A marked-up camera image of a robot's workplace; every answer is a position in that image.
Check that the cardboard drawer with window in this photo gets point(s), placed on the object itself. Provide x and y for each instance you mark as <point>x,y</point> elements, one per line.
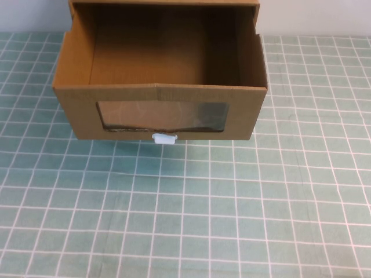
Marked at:
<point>81,116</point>

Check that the cardboard shoe box shell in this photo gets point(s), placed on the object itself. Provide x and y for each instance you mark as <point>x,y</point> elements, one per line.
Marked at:
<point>256,13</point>

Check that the green checked tablecloth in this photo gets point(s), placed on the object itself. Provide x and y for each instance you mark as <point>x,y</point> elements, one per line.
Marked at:
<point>185,217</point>

